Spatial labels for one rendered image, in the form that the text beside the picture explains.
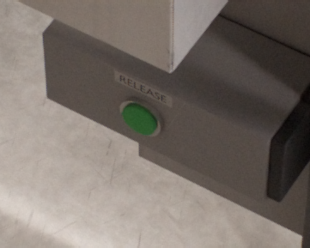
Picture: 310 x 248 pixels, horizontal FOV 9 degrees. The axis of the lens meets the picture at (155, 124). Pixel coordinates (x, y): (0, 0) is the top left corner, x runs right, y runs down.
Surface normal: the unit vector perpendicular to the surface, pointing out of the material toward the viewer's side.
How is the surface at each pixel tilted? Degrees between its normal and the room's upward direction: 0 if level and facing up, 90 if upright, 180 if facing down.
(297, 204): 90
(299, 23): 90
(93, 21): 90
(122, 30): 90
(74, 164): 0
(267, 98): 0
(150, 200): 0
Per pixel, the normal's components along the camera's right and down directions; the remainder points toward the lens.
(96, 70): -0.52, 0.68
